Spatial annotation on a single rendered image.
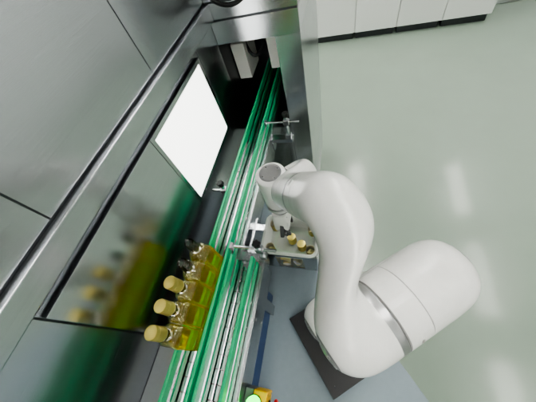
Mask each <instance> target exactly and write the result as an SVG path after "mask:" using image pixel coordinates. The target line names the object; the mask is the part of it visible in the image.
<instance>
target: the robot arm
mask: <svg viewBox="0 0 536 402"><path fill-rule="evenodd" d="M255 179H256V181H257V184H258V186H259V189H260V191H261V193H262V196H263V198H264V200H265V202H266V205H267V207H268V209H269V211H270V212H272V218H273V222H274V226H275V229H276V230H277V231H279V229H280V235H281V238H285V236H289V235H291V231H290V223H292V222H293V221H294V220H293V217H292V216H294V217H296V218H297V219H300V220H301V221H302V222H304V223H306V224H307V226H308V227H309V228H310V230H311V231H312V233H313V236H314V238H315V240H316V243H317V248H318V254H319V263H318V272H317V285H316V292H315V298H314V299H313V300H312V301H311V302H310V303H309V304H308V305H307V306H306V308H305V314H304V318H305V323H306V326H307V328H308V330H309V331H310V333H311V334H312V335H313V337H314V338H315V339H316V340H317V341H318V342H319V345H320V346H321V349H322V351H323V353H324V354H325V356H326V357H327V359H328V360H329V362H330V363H331V364H332V365H333V367H334V368H335V369H336V370H339V371H340V372H342V373H344V374H346V375H348V376H352V377H356V378H365V377H371V376H375V375H376V374H378V373H381V372H383V371H384V370H386V369H388V368H389V367H391V366H392V365H394V364H395V363H396V362H398V361H399V360H401V359H402V358H404V357H406V356H407V355H408V354H409V353H410V352H412V351H413V350H415V349H416V348H418V347H419V346H420V345H422V344H423V343H424V342H425V341H427V340H428V339H430V338H431V337H433V336H434V335H436V334H437V333H438V332H439V331H440V330H442V329H444V328H445V327H446V326H448V325H450V324H451V323H452V322H453V321H455V320H456V319H457V318H459V317H460V316H461V315H463V314H464V313H465V312H467V311H468V310H469V309H470V308H471V307H472V306H473V305H474V304H475V302H476V301H477V299H478V297H479V294H480V290H481V281H480V279H479V274H478V272H477V270H476V269H475V267H474V266H473V264H472V263H471V262H470V259H469V258H468V257H467V256H465V255H464V254H463V253H461V252H460V251H459V250H457V249H456V248H455V247H453V246H451V245H449V244H446V243H445V242H441V241H437V240H431V239H429V240H421V241H418V242H414V243H412V244H410V245H408V246H406V247H405V248H403V249H401V250H399V251H397V252H396V253H395V254H393V255H391V256H389V257H388V258H386V259H385V260H384V261H382V262H380V263H378V264H377V265H375V266H374V267H372V268H371V269H369V270H367V271H362V270H363V267H364V265H365V261H366V259H367V257H368V255H369V251H370V248H371V245H372V240H373V235H374V218H373V214H372V210H371V207H370V206H369V203H368V201H367V199H366V198H365V196H364V195H363V194H362V192H361V190H360V189H359V188H358V187H357V186H356V184H355V183H353V182H352V181H351V180H350V179H348V178H347V177H345V176H344V175H342V174H340V173H336V172H334V171H317V169H316V168H315V167H314V165H313V164H312V163H311V162H310V161H309V160H306V159H300V160H296V161H294V162H293V163H291V164H289V165H287V166H285V167H283V166H282V165H281V164H278V163H268V164H264V165H262V166H261V167H260V168H259V169H258V170H257V172H256V175H255ZM291 215H292V216H291Z"/></svg>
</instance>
